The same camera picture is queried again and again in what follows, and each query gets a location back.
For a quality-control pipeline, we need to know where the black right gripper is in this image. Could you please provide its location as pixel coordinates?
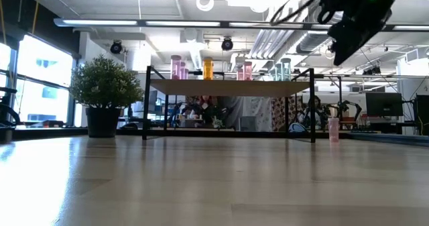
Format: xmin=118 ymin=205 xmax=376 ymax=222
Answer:
xmin=321 ymin=0 xmax=406 ymax=67

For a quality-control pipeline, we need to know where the orange medicine bottle white cap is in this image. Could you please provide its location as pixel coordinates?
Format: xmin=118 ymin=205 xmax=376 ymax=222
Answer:
xmin=202 ymin=56 xmax=215 ymax=81

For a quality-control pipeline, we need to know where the long LED light bar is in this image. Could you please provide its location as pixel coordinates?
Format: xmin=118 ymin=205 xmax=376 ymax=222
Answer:
xmin=53 ymin=17 xmax=429 ymax=32

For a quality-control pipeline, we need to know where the black computer monitor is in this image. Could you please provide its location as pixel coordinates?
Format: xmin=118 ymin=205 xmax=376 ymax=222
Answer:
xmin=415 ymin=94 xmax=429 ymax=136
xmin=365 ymin=91 xmax=404 ymax=118

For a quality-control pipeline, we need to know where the person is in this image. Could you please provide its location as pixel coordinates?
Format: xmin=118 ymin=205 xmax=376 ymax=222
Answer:
xmin=192 ymin=95 xmax=215 ymax=119
xmin=302 ymin=95 xmax=328 ymax=132

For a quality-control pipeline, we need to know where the dark office desk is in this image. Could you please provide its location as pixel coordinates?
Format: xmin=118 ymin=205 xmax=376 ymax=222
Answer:
xmin=338 ymin=118 xmax=422 ymax=135

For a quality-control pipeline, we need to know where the green artificial potted plant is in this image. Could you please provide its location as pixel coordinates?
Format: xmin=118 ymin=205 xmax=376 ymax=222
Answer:
xmin=69 ymin=54 xmax=145 ymax=139

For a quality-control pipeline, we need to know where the large bright window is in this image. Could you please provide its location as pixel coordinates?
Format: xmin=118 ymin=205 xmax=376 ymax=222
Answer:
xmin=0 ymin=34 xmax=74 ymax=128

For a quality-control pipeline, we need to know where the patterned hanging cloth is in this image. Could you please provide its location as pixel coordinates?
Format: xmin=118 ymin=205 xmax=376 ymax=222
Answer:
xmin=271 ymin=97 xmax=304 ymax=133

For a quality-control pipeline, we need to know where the grey hanging cloth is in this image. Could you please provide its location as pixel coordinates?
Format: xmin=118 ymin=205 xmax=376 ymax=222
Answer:
xmin=221 ymin=97 xmax=273 ymax=132

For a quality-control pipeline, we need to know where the silver ventilation duct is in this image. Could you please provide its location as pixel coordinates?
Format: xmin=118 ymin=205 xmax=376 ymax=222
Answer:
xmin=295 ymin=17 xmax=336 ymax=55

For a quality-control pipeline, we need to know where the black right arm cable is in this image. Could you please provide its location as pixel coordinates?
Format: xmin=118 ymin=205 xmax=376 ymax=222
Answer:
xmin=269 ymin=0 xmax=336 ymax=26

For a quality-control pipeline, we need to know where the white cable coil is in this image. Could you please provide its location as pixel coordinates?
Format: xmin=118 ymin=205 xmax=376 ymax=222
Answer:
xmin=195 ymin=0 xmax=216 ymax=13

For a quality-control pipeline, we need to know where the wooden shelf black metal frame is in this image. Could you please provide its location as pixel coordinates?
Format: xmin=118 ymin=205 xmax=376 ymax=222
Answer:
xmin=142 ymin=65 xmax=316 ymax=144

